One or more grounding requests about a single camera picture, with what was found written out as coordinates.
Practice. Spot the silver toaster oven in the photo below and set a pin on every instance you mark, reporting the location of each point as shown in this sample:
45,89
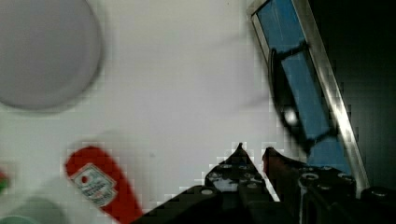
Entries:
331,72

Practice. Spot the red ketchup bottle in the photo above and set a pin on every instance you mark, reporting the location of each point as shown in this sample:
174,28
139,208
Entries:
101,181

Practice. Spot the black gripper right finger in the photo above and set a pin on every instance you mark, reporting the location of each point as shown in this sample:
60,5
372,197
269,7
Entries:
325,195

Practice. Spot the lavender round plate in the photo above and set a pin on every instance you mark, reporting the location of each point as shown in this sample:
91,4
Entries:
50,51

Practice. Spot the red toy strawberry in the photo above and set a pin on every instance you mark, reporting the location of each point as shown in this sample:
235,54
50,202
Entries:
3,181

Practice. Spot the green plastic mug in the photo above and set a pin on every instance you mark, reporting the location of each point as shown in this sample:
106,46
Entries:
36,211

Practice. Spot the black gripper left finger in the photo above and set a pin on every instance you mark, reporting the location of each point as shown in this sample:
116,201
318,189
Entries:
234,192

